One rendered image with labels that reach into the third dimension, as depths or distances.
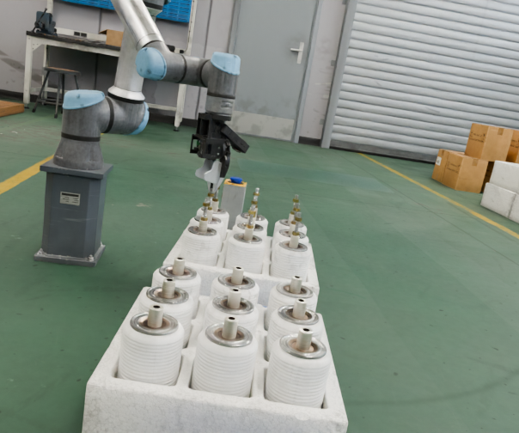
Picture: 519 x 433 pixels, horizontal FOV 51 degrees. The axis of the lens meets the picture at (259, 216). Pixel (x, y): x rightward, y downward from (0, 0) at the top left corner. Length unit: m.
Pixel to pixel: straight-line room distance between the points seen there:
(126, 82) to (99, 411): 1.14
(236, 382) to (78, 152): 1.05
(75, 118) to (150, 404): 1.07
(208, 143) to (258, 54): 5.23
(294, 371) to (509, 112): 6.85
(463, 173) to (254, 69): 2.79
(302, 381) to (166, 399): 0.20
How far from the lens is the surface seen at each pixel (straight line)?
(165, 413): 0.86
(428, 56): 7.04
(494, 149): 5.22
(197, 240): 1.35
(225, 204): 1.75
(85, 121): 1.72
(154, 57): 1.39
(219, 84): 1.41
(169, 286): 0.96
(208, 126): 1.42
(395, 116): 6.94
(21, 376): 1.22
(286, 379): 0.86
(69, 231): 1.77
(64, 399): 1.15
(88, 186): 1.72
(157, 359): 0.85
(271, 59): 6.62
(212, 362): 0.84
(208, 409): 0.85
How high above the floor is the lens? 0.64
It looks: 14 degrees down
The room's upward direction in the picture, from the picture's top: 10 degrees clockwise
